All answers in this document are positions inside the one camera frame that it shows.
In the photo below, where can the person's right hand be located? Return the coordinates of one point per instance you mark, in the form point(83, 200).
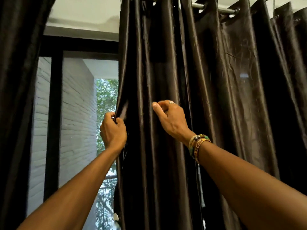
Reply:
point(173, 122)

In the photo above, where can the person's left hand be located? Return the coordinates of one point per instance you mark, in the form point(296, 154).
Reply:
point(114, 134)

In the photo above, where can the dark brown curtain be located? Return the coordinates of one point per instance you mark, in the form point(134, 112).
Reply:
point(239, 69)
point(16, 93)
point(156, 69)

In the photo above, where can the person's right forearm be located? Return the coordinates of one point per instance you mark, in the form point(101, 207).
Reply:
point(251, 189)

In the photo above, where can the person's left forearm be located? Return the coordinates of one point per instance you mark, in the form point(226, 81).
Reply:
point(72, 196)

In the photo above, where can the grey metal curtain rod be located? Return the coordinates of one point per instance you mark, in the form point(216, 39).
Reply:
point(223, 10)

